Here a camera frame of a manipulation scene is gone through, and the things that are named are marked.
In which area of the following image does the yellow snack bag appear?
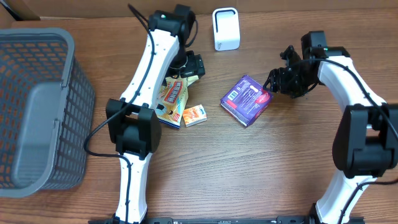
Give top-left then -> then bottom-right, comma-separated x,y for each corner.
155,75 -> 199,129

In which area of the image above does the red purple Carefree pad pack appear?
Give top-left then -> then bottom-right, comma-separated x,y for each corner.
220,75 -> 272,127

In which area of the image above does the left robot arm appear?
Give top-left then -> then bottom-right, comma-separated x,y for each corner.
106,4 -> 205,223

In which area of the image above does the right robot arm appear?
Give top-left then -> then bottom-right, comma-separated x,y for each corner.
263,31 -> 397,224

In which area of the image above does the white barcode scanner stand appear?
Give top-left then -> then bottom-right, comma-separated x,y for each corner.
212,7 -> 241,51

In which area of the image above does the orange tissue pack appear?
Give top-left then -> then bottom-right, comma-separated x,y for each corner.
183,105 -> 208,127

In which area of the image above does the grey plastic shopping basket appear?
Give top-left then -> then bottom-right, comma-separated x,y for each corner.
1,28 -> 95,198

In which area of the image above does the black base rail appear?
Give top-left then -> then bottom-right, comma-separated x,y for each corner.
88,216 -> 365,224

